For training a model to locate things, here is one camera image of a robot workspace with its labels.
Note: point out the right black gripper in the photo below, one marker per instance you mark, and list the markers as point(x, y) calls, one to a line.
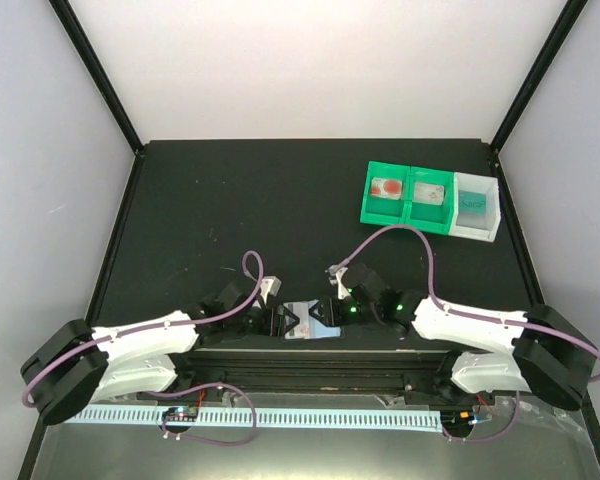
point(332, 316)

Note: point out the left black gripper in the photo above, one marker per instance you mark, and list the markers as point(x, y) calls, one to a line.
point(274, 322)

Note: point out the black leather card holder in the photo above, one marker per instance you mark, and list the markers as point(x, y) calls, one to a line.
point(322, 332)

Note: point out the white card red pattern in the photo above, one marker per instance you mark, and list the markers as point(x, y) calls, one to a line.
point(428, 194)

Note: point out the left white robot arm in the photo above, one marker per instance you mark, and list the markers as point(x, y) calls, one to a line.
point(79, 365)

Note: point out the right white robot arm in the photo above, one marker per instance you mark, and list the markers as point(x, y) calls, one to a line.
point(537, 351)

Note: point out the card with red circles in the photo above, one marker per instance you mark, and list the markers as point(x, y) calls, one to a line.
point(386, 188)

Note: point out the left green bin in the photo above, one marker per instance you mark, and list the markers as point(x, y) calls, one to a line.
point(382, 212)

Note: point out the green bin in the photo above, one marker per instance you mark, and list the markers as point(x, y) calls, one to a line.
point(427, 218)
point(382, 212)

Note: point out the small circuit board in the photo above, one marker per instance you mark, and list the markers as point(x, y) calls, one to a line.
point(180, 414)

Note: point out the middle green bin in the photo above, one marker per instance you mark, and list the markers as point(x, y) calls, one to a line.
point(427, 218)

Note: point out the white bin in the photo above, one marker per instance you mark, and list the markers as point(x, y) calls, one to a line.
point(477, 227)

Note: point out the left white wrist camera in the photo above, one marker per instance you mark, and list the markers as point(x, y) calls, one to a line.
point(269, 288)

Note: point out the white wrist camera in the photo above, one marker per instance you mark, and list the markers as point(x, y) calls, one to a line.
point(269, 288)
point(335, 274)

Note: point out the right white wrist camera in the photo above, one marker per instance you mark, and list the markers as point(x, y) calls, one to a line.
point(335, 274)

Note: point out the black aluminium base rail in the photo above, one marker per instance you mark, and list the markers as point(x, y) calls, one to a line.
point(416, 377)

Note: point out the white slotted cable duct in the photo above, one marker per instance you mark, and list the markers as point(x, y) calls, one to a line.
point(285, 418)

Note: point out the left black frame post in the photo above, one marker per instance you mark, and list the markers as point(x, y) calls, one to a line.
point(83, 47)

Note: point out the black frame post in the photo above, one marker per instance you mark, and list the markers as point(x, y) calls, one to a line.
point(83, 47)
point(553, 43)

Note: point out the right black frame post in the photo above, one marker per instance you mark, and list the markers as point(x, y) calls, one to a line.
point(553, 43)

